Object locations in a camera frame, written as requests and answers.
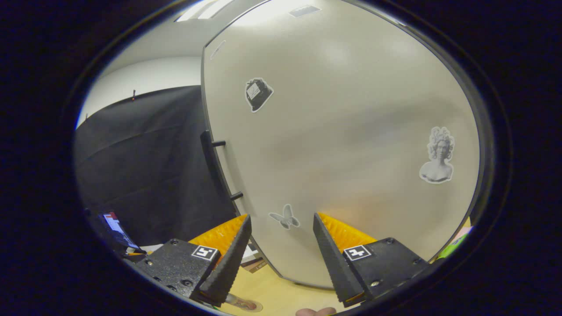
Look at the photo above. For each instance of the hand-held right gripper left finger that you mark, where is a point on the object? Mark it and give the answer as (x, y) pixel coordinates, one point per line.
(230, 263)

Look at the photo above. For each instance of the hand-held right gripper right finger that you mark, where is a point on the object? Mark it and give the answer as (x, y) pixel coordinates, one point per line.
(333, 263)

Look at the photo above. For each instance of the round tan coaster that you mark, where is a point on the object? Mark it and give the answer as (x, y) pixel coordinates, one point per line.
(257, 307)

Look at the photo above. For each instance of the beige cabinet door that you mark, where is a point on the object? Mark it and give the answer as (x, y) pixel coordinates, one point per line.
(342, 131)

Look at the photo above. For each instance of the white book with portrait cover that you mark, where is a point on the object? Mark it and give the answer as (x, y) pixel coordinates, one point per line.
(251, 256)

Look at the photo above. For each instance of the small lit display screen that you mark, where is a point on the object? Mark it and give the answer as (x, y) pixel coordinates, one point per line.
(116, 228)

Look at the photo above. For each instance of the black backdrop cloth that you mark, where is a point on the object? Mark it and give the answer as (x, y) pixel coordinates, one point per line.
(145, 166)

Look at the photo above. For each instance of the ceiling light panel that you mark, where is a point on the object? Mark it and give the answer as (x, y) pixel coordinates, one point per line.
(197, 11)

